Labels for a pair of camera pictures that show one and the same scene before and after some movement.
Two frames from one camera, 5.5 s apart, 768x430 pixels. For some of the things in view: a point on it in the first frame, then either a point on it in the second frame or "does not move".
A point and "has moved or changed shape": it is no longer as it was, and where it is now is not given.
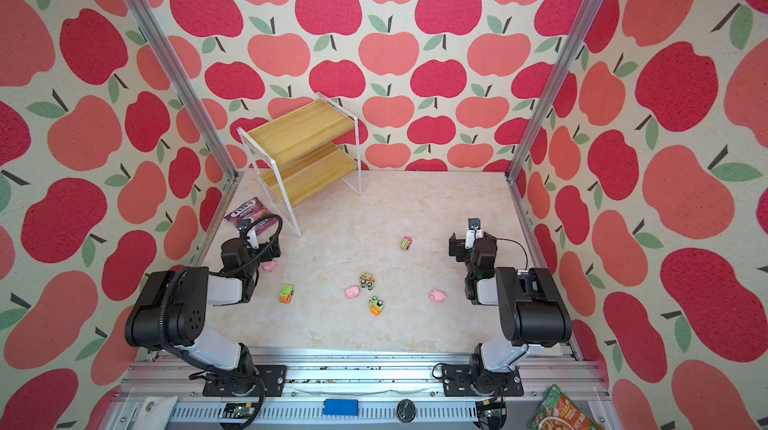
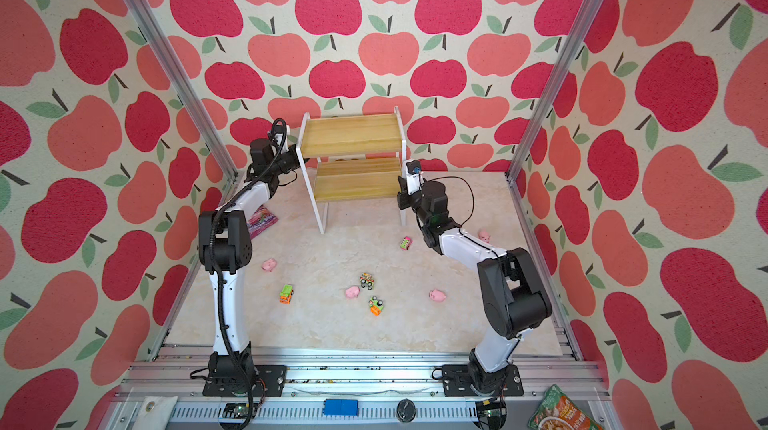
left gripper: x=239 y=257 → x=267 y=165
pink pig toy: x=269 y=266 does not move
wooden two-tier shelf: x=301 y=149 has moved or changed shape
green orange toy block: x=286 y=294 does not move
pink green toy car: x=405 y=243 does not move
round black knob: x=406 y=410 does not move
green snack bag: x=556 y=411 does not move
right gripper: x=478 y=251 → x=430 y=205
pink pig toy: x=437 y=295 does not move
